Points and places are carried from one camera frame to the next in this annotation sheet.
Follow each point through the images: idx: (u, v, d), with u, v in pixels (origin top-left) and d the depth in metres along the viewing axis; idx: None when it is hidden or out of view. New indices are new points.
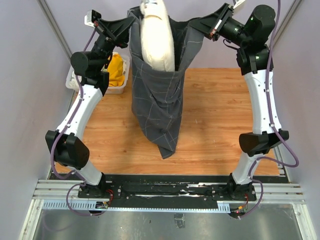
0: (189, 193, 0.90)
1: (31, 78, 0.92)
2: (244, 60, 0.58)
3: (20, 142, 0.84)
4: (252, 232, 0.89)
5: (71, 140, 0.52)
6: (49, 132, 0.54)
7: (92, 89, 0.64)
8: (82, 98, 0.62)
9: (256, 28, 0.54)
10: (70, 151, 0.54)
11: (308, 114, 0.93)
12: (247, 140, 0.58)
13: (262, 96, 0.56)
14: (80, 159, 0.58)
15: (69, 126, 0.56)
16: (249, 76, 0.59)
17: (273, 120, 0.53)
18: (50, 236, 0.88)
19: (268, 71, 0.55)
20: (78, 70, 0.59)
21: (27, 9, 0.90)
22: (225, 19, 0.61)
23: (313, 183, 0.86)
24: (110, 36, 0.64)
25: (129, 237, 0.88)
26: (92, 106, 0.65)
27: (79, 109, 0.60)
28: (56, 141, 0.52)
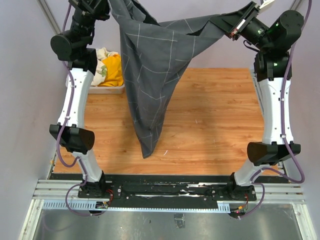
0: (188, 193, 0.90)
1: (32, 78, 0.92)
2: (261, 66, 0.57)
3: (20, 141, 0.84)
4: (252, 232, 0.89)
5: (75, 130, 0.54)
6: (52, 126, 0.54)
7: (81, 72, 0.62)
8: (73, 85, 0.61)
9: (279, 35, 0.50)
10: (76, 140, 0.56)
11: (308, 113, 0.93)
12: (256, 149, 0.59)
13: (276, 105, 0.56)
14: (88, 144, 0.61)
15: (69, 117, 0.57)
16: (265, 83, 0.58)
17: (284, 131, 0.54)
18: (50, 235, 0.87)
19: (285, 80, 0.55)
20: (62, 55, 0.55)
21: (27, 8, 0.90)
22: (249, 18, 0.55)
23: (313, 182, 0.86)
24: (87, 10, 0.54)
25: (129, 237, 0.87)
26: (86, 90, 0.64)
27: (75, 98, 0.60)
28: (60, 133, 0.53)
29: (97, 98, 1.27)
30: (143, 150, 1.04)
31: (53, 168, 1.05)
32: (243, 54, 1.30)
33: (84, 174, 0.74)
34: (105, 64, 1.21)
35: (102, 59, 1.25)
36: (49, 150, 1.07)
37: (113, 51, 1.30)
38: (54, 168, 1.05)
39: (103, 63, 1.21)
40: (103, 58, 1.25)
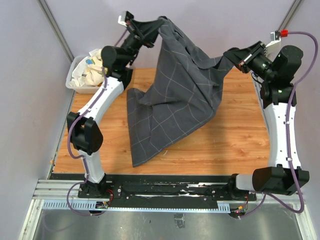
0: (189, 193, 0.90)
1: (31, 78, 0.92)
2: (266, 93, 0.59)
3: (20, 142, 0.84)
4: (252, 232, 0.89)
5: (89, 124, 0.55)
6: (71, 113, 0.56)
7: (116, 81, 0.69)
8: (105, 88, 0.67)
9: (281, 64, 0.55)
10: (86, 135, 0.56)
11: (308, 115, 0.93)
12: (261, 175, 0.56)
13: (282, 128, 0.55)
14: (95, 145, 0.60)
15: (89, 110, 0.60)
16: (269, 107, 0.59)
17: (291, 154, 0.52)
18: (50, 235, 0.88)
19: (289, 105, 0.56)
20: (107, 63, 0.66)
21: (26, 10, 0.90)
22: (255, 53, 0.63)
23: (314, 183, 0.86)
24: (139, 35, 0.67)
25: (129, 237, 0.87)
26: (112, 97, 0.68)
27: (101, 98, 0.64)
28: (74, 122, 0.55)
29: None
30: (133, 159, 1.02)
31: (53, 168, 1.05)
32: None
33: (86, 173, 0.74)
34: None
35: None
36: (49, 151, 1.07)
37: None
38: (54, 168, 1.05)
39: None
40: None
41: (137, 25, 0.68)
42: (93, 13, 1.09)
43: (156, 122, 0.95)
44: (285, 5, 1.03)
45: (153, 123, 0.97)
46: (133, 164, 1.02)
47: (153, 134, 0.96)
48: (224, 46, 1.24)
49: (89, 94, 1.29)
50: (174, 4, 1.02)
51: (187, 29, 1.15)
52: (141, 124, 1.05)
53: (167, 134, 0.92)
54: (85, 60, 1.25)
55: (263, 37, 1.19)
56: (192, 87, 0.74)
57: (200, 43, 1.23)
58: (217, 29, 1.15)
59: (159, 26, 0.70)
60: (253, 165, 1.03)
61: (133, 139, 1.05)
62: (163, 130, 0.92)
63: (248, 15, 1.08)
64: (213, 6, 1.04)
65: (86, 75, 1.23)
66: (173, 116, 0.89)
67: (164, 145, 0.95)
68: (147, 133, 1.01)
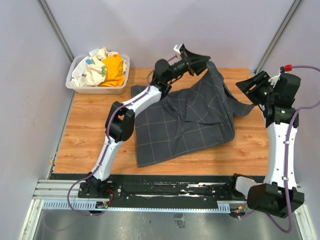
0: (189, 193, 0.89)
1: (30, 78, 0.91)
2: (269, 112, 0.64)
3: (20, 142, 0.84)
4: (252, 233, 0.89)
5: (129, 114, 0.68)
6: (116, 103, 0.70)
7: (157, 91, 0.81)
8: (147, 92, 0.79)
9: (281, 86, 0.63)
10: (123, 123, 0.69)
11: (303, 115, 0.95)
12: (255, 192, 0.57)
13: (282, 147, 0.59)
14: (125, 135, 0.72)
15: (132, 104, 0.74)
16: (272, 127, 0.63)
17: (287, 174, 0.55)
18: (51, 235, 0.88)
19: (291, 126, 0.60)
20: (157, 72, 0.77)
21: (26, 9, 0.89)
22: (260, 84, 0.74)
23: (313, 183, 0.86)
24: (188, 62, 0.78)
25: (129, 237, 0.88)
26: (149, 102, 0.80)
27: (143, 98, 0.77)
28: (119, 108, 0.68)
29: (96, 98, 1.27)
30: (139, 159, 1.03)
31: (53, 168, 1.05)
32: (243, 54, 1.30)
33: (98, 164, 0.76)
34: (105, 64, 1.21)
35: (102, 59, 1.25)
36: (49, 150, 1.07)
37: (113, 51, 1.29)
38: (54, 168, 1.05)
39: (103, 63, 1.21)
40: (103, 58, 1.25)
41: (188, 53, 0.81)
42: (93, 13, 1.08)
43: (181, 129, 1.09)
44: (285, 5, 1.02)
45: (176, 131, 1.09)
46: (138, 164, 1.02)
47: (174, 140, 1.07)
48: (224, 46, 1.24)
49: (89, 94, 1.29)
50: (174, 4, 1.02)
51: (186, 29, 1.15)
52: (159, 127, 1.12)
53: (186, 142, 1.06)
54: (85, 60, 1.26)
55: (263, 37, 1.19)
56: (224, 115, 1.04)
57: (200, 43, 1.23)
58: (217, 29, 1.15)
59: (208, 59, 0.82)
60: (253, 165, 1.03)
61: (144, 139, 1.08)
62: (183, 140, 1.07)
63: (247, 15, 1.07)
64: (213, 6, 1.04)
65: (86, 75, 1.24)
66: (199, 130, 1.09)
67: (178, 152, 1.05)
68: (162, 137, 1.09)
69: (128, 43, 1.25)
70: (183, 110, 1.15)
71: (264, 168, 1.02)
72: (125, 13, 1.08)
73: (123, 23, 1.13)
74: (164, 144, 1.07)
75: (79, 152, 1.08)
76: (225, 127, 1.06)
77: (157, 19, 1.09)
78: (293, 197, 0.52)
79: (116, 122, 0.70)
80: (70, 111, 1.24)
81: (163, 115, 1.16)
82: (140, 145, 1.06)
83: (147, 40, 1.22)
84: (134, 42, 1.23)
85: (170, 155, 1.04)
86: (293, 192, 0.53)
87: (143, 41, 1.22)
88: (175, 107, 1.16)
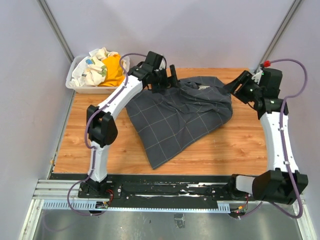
0: (189, 193, 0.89)
1: (30, 78, 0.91)
2: (260, 104, 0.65)
3: (20, 142, 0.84)
4: (252, 233, 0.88)
5: (106, 118, 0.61)
6: (91, 107, 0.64)
7: (136, 80, 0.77)
8: (125, 85, 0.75)
9: (266, 79, 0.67)
10: (102, 128, 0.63)
11: (302, 114, 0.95)
12: (260, 183, 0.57)
13: (277, 134, 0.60)
14: (109, 138, 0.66)
15: (108, 105, 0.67)
16: (264, 117, 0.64)
17: (287, 158, 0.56)
18: (50, 235, 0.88)
19: (282, 113, 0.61)
20: (152, 56, 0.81)
21: (27, 10, 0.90)
22: (245, 82, 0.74)
23: (313, 183, 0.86)
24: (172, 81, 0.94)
25: (129, 237, 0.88)
26: (130, 95, 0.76)
27: (119, 96, 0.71)
28: (94, 114, 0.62)
29: (96, 98, 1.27)
30: (152, 160, 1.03)
31: (53, 168, 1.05)
32: (243, 54, 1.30)
33: (91, 168, 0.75)
34: (105, 64, 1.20)
35: (102, 59, 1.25)
36: (49, 150, 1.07)
37: (113, 51, 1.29)
38: (54, 168, 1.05)
39: (103, 63, 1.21)
40: (103, 58, 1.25)
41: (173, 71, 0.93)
42: (92, 13, 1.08)
43: (183, 122, 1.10)
44: (285, 5, 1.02)
45: (180, 125, 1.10)
46: (152, 166, 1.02)
47: (181, 133, 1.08)
48: (224, 46, 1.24)
49: (89, 94, 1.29)
50: (174, 4, 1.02)
51: (186, 29, 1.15)
52: (160, 124, 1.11)
53: (191, 132, 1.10)
54: (85, 61, 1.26)
55: (263, 37, 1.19)
56: (215, 102, 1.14)
57: (200, 43, 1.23)
58: (216, 29, 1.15)
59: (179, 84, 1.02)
60: (253, 165, 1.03)
61: (151, 141, 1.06)
62: (188, 130, 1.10)
63: (247, 15, 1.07)
64: (213, 6, 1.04)
65: (86, 75, 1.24)
66: (199, 118, 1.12)
67: (187, 143, 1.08)
68: (168, 133, 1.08)
69: (127, 43, 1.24)
70: (178, 104, 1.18)
71: (263, 168, 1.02)
72: (124, 13, 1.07)
73: (123, 23, 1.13)
74: (172, 139, 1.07)
75: (79, 152, 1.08)
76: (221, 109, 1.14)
77: (156, 18, 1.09)
78: (298, 180, 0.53)
79: (95, 127, 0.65)
80: (70, 111, 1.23)
81: (161, 112, 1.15)
82: (148, 148, 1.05)
83: (147, 40, 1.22)
84: (134, 42, 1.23)
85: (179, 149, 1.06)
86: (297, 175, 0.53)
87: (142, 41, 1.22)
88: (170, 101, 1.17)
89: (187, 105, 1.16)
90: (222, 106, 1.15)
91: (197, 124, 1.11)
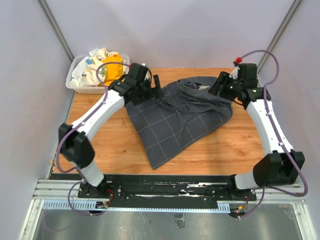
0: (189, 193, 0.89)
1: (30, 78, 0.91)
2: (243, 95, 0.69)
3: (20, 142, 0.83)
4: (252, 232, 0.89)
5: (79, 138, 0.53)
6: (63, 125, 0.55)
7: (117, 95, 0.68)
8: (104, 101, 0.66)
9: (242, 72, 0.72)
10: (75, 150, 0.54)
11: (303, 114, 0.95)
12: (260, 169, 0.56)
13: (266, 119, 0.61)
14: (83, 161, 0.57)
15: (83, 124, 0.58)
16: (251, 107, 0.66)
17: (281, 139, 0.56)
18: (50, 235, 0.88)
19: (266, 99, 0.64)
20: (135, 68, 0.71)
21: (27, 10, 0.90)
22: (224, 82, 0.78)
23: (313, 183, 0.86)
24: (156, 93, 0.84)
25: (129, 237, 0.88)
26: (110, 112, 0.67)
27: (96, 113, 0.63)
28: (66, 133, 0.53)
29: (96, 98, 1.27)
30: (152, 160, 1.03)
31: (53, 168, 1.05)
32: (243, 54, 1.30)
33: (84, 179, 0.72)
34: (105, 64, 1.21)
35: (102, 59, 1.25)
36: (49, 150, 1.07)
37: (113, 50, 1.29)
38: (54, 168, 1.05)
39: (104, 63, 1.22)
40: (103, 58, 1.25)
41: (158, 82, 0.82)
42: (92, 13, 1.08)
43: (183, 122, 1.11)
44: (285, 4, 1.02)
45: (180, 125, 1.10)
46: (152, 166, 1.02)
47: (181, 133, 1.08)
48: (224, 46, 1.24)
49: (89, 94, 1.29)
50: (174, 4, 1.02)
51: (186, 29, 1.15)
52: (160, 125, 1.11)
53: (191, 133, 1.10)
54: (85, 61, 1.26)
55: (263, 37, 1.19)
56: (215, 102, 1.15)
57: (200, 43, 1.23)
58: (216, 29, 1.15)
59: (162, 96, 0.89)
60: (253, 165, 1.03)
61: (151, 141, 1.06)
62: (188, 130, 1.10)
63: (247, 15, 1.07)
64: (213, 6, 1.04)
65: (86, 75, 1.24)
66: (199, 118, 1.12)
67: (187, 142, 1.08)
68: (168, 133, 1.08)
69: (127, 43, 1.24)
70: (178, 104, 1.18)
71: None
72: (124, 12, 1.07)
73: (123, 23, 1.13)
74: (172, 139, 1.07)
75: None
76: (221, 109, 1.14)
77: (156, 18, 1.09)
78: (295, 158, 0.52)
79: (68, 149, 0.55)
80: (70, 111, 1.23)
81: (161, 112, 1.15)
82: (148, 148, 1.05)
83: (147, 40, 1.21)
84: (134, 42, 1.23)
85: (179, 149, 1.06)
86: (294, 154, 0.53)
87: (142, 41, 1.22)
88: (170, 101, 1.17)
89: (187, 105, 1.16)
90: (221, 105, 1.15)
91: (197, 124, 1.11)
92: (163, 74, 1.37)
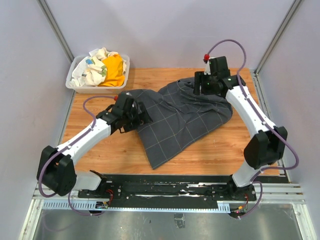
0: (189, 193, 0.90)
1: (30, 78, 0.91)
2: (220, 85, 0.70)
3: (20, 142, 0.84)
4: (252, 233, 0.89)
5: (63, 162, 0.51)
6: (47, 149, 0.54)
7: (104, 123, 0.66)
8: (92, 127, 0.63)
9: (214, 66, 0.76)
10: (58, 174, 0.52)
11: (303, 114, 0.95)
12: (250, 150, 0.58)
13: (246, 103, 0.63)
14: (64, 187, 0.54)
15: (69, 147, 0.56)
16: (229, 94, 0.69)
17: (263, 119, 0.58)
18: (50, 235, 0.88)
19: (241, 85, 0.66)
20: (123, 98, 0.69)
21: (27, 10, 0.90)
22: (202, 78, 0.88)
23: (313, 183, 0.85)
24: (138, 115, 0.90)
25: (129, 237, 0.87)
26: (97, 138, 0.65)
27: (83, 138, 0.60)
28: (50, 157, 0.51)
29: (97, 98, 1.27)
30: (152, 160, 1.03)
31: None
32: (243, 54, 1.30)
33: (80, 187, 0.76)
34: (105, 64, 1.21)
35: (102, 59, 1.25)
36: None
37: (113, 50, 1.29)
38: None
39: (104, 63, 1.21)
40: (103, 58, 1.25)
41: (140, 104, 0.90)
42: (92, 13, 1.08)
43: (183, 122, 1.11)
44: (285, 5, 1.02)
45: (180, 125, 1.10)
46: (152, 166, 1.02)
47: (180, 133, 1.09)
48: (224, 46, 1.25)
49: (89, 94, 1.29)
50: (174, 4, 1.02)
51: (186, 29, 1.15)
52: (160, 125, 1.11)
53: (191, 132, 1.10)
54: (85, 60, 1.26)
55: (263, 37, 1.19)
56: (215, 102, 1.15)
57: (200, 43, 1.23)
58: (216, 29, 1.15)
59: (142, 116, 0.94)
60: None
61: (151, 141, 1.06)
62: (188, 130, 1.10)
63: (247, 15, 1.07)
64: (213, 6, 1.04)
65: (86, 75, 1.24)
66: (199, 118, 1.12)
67: (187, 142, 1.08)
68: (168, 133, 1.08)
69: (127, 43, 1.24)
70: (178, 104, 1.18)
71: None
72: (124, 12, 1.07)
73: (123, 23, 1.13)
74: (171, 139, 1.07)
75: None
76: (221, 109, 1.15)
77: (156, 18, 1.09)
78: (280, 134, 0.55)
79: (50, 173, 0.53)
80: (70, 111, 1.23)
81: (161, 112, 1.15)
82: (147, 148, 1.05)
83: (147, 40, 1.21)
84: (133, 42, 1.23)
85: (179, 149, 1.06)
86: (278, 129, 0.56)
87: (142, 40, 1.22)
88: (170, 101, 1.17)
89: (187, 105, 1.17)
90: (221, 105, 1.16)
91: (197, 124, 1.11)
92: (163, 74, 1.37)
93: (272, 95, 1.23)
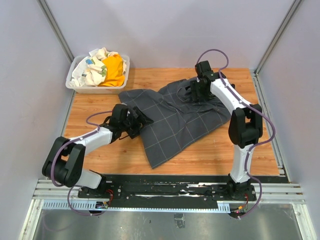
0: (188, 193, 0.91)
1: (30, 79, 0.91)
2: (205, 80, 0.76)
3: (20, 142, 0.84)
4: (253, 233, 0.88)
5: (76, 148, 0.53)
6: (60, 138, 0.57)
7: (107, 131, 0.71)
8: (98, 130, 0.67)
9: (199, 69, 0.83)
10: (69, 160, 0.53)
11: (302, 113, 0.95)
12: (232, 129, 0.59)
13: (225, 90, 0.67)
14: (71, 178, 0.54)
15: (81, 138, 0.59)
16: (213, 87, 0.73)
17: (239, 98, 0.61)
18: (50, 235, 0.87)
19: (222, 77, 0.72)
20: (117, 111, 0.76)
21: (27, 10, 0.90)
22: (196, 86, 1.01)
23: (313, 183, 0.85)
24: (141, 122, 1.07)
25: (129, 237, 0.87)
26: (100, 142, 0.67)
27: (93, 135, 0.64)
28: (63, 144, 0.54)
29: (96, 98, 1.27)
30: (151, 160, 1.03)
31: None
32: (243, 54, 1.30)
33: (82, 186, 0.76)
34: (105, 64, 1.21)
35: (102, 59, 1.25)
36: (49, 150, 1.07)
37: (113, 50, 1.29)
38: None
39: (104, 63, 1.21)
40: (103, 58, 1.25)
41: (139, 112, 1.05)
42: (92, 13, 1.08)
43: (183, 122, 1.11)
44: (285, 4, 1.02)
45: (180, 124, 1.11)
46: (152, 166, 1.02)
47: (181, 132, 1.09)
48: (224, 46, 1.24)
49: (89, 94, 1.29)
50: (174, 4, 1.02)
51: (186, 29, 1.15)
52: (160, 125, 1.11)
53: (190, 132, 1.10)
54: (85, 60, 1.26)
55: (263, 37, 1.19)
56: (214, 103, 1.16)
57: (200, 43, 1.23)
58: (216, 29, 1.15)
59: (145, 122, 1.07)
60: (253, 165, 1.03)
61: (151, 140, 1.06)
62: (188, 130, 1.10)
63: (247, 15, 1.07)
64: (213, 6, 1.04)
65: (86, 75, 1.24)
66: (199, 118, 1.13)
67: (187, 142, 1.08)
68: (168, 133, 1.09)
69: (127, 43, 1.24)
70: (178, 104, 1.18)
71: (262, 168, 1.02)
72: (124, 12, 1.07)
73: (123, 23, 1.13)
74: (171, 139, 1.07)
75: None
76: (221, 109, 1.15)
77: (156, 18, 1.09)
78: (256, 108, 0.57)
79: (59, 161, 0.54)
80: (70, 111, 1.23)
81: (161, 112, 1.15)
82: (147, 148, 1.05)
83: (147, 40, 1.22)
84: (133, 42, 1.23)
85: (179, 148, 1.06)
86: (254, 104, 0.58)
87: (142, 41, 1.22)
88: (170, 102, 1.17)
89: (187, 105, 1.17)
90: (221, 106, 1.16)
91: (197, 124, 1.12)
92: (163, 74, 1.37)
93: (272, 95, 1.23)
